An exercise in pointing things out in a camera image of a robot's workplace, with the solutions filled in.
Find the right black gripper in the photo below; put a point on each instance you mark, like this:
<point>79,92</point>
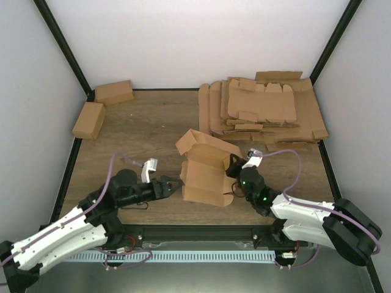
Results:
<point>234,166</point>

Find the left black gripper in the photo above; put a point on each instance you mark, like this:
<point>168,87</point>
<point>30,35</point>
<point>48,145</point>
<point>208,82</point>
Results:
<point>166,187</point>

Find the cardboard box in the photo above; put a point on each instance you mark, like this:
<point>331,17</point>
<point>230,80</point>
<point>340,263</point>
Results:
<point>203,171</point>
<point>90,121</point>
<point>114,93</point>

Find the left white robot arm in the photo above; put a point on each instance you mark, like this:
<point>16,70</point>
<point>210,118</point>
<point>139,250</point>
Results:
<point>94,222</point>

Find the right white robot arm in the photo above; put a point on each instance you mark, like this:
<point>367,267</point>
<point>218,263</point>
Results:
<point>340,225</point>

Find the stack of flat cardboard blanks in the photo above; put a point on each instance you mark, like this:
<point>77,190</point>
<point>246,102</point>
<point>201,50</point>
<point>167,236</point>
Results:
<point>278,108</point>

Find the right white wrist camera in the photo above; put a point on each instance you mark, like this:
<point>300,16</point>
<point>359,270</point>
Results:
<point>254,158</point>

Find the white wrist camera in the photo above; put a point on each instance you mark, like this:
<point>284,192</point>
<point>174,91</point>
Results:
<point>148,167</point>
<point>254,158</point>

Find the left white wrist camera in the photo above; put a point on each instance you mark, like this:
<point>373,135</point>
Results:
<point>148,167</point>

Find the black aluminium frame rail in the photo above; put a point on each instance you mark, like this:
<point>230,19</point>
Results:
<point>267,235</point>

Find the light blue slotted cable duct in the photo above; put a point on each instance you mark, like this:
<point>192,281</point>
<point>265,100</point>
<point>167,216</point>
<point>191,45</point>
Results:
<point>184,256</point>

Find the right black frame post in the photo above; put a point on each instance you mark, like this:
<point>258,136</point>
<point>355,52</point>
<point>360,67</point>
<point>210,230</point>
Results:
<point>335,37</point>

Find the black frame post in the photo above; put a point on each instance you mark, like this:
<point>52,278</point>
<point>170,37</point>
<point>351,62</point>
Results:
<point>63,45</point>
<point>335,37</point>

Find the left black frame post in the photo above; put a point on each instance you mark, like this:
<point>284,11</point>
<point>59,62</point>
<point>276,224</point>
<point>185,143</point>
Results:
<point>63,45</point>

